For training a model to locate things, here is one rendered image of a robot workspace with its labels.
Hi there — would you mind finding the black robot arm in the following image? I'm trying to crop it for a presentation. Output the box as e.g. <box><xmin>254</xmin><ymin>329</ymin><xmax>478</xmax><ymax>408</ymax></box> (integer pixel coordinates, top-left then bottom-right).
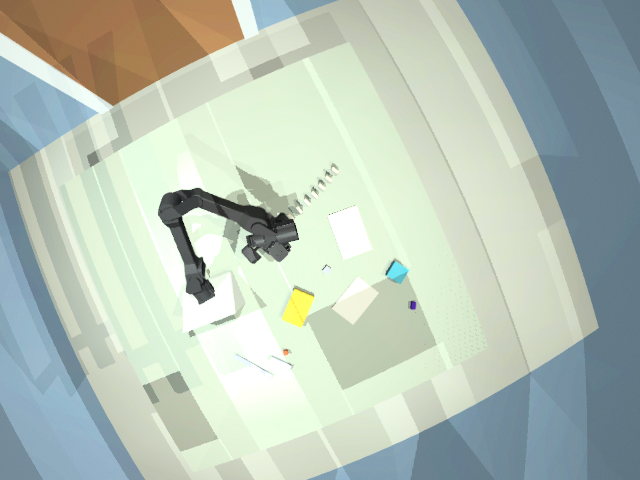
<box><xmin>157</xmin><ymin>187</ymin><xmax>299</xmax><ymax>305</ymax></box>

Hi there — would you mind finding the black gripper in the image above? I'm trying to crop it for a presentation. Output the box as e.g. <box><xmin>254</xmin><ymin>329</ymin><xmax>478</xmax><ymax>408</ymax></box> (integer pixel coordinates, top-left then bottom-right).
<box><xmin>241</xmin><ymin>213</ymin><xmax>289</xmax><ymax>264</ymax></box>

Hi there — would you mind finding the teal rectangular block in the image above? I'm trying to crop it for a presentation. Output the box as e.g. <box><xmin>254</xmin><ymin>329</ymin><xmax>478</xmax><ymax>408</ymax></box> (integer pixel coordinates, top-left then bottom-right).
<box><xmin>386</xmin><ymin>261</ymin><xmax>409</xmax><ymax>284</ymax></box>

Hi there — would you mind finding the yellow rectangular block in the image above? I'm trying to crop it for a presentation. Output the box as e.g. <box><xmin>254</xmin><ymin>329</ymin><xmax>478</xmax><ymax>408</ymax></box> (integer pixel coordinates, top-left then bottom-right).
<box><xmin>282</xmin><ymin>289</ymin><xmax>315</xmax><ymax>327</ymax></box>

